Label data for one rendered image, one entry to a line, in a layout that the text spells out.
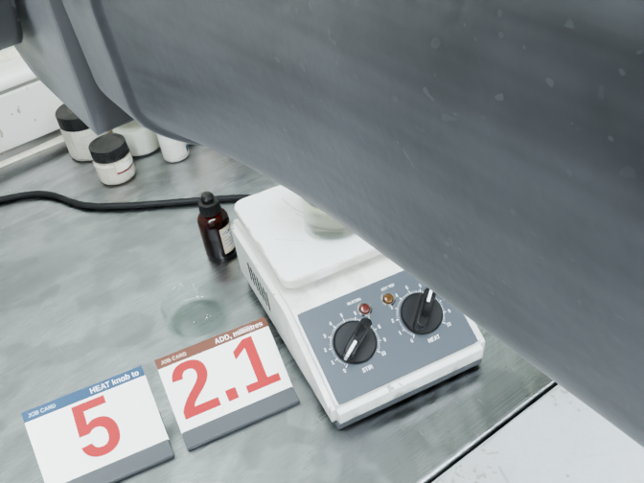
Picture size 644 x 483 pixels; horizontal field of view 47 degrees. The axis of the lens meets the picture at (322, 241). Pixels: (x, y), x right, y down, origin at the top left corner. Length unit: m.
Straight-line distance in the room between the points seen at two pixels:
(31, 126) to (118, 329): 0.36
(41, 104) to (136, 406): 0.48
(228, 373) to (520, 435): 0.22
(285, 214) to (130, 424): 0.20
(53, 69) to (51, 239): 0.65
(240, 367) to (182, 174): 0.32
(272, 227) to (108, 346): 0.18
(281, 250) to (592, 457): 0.26
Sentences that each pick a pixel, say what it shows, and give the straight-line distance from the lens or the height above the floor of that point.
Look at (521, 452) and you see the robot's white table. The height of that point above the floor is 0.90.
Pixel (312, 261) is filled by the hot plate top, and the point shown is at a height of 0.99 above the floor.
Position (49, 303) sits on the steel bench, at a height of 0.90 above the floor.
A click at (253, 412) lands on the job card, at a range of 0.57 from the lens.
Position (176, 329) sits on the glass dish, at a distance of 0.63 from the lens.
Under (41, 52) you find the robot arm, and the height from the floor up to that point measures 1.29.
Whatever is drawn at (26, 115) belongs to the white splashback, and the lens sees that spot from 0.95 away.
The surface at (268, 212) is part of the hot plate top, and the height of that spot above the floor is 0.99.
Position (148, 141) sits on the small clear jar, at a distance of 0.88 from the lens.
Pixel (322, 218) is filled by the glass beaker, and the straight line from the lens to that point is 0.55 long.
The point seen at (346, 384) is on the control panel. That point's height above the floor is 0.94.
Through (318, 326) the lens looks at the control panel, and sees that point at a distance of 0.54.
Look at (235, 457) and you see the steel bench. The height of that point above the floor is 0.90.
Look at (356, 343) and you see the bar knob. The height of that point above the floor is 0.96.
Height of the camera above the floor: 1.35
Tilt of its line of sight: 40 degrees down
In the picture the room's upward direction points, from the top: 9 degrees counter-clockwise
